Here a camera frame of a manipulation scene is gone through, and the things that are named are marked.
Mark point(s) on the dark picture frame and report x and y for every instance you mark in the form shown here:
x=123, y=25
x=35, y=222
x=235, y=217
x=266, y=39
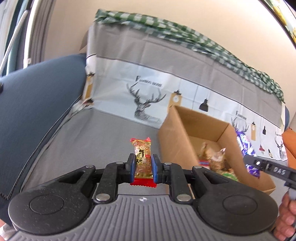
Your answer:
x=283, y=16

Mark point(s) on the purple snack packet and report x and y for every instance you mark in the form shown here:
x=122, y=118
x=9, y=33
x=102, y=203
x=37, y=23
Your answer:
x=245, y=143

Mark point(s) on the person's right hand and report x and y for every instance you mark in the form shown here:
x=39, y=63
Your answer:
x=288, y=217

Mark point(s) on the green biscuit packet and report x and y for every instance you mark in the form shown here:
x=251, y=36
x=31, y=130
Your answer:
x=230, y=175

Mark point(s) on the blue cushion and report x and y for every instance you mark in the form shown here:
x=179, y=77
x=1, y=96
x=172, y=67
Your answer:
x=34, y=104

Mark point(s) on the red peanut candy packet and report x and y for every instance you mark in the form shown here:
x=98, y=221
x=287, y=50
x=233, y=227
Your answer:
x=143, y=157

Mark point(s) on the orange cushion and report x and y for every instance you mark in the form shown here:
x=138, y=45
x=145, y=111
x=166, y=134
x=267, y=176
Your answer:
x=291, y=143

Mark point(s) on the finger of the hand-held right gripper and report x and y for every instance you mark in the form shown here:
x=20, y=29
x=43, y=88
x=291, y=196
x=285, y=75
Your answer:
x=254, y=162

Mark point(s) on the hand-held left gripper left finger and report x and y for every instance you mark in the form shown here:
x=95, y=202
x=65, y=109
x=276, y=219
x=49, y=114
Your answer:
x=132, y=167

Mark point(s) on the clear bag of crackers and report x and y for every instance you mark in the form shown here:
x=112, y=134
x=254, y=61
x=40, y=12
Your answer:
x=212, y=157

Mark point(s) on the green checked cloth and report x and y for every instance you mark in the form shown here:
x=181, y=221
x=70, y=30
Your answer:
x=185, y=34

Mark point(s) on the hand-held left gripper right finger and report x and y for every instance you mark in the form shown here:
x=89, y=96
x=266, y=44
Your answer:
x=155, y=168

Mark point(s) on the printed grey sofa cover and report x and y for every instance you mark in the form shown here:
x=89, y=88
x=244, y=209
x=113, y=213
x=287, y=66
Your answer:
x=138, y=76

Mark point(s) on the brown cardboard box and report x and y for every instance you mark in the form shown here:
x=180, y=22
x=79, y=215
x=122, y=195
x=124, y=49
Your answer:
x=175, y=139

